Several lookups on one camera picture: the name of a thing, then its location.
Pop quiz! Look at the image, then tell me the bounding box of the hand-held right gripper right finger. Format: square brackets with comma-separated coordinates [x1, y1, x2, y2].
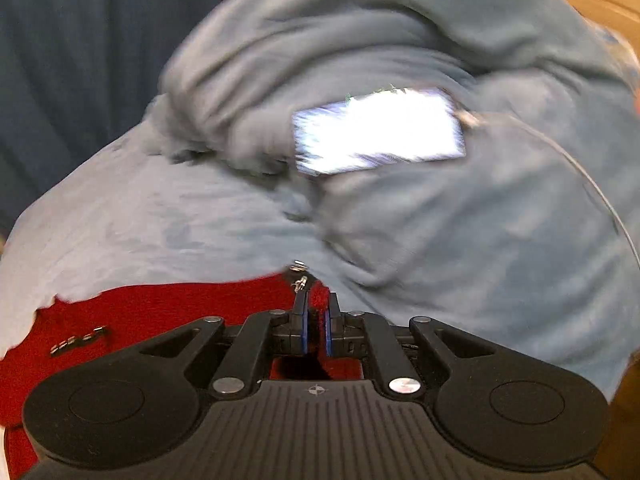
[322, 292, 493, 396]

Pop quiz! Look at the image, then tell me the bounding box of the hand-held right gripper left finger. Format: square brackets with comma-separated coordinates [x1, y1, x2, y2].
[137, 290, 311, 400]

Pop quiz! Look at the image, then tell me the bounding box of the red knit sweater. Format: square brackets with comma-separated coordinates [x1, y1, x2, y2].
[0, 270, 366, 480]

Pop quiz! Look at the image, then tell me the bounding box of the grey-blue fleece blanket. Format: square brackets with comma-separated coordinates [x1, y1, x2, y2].
[160, 0, 640, 401]

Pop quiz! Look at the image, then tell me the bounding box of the smartphone with lit screen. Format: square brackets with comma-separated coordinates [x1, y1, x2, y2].
[291, 87, 468, 177]

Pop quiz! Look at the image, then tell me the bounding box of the light blue bed sheet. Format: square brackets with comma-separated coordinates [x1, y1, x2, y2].
[0, 95, 351, 361]

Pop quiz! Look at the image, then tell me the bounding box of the dark blue curtain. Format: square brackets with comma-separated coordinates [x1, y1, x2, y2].
[0, 0, 281, 236]

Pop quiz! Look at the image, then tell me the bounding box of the white charging cable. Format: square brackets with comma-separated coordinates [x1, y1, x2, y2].
[457, 109, 640, 267]

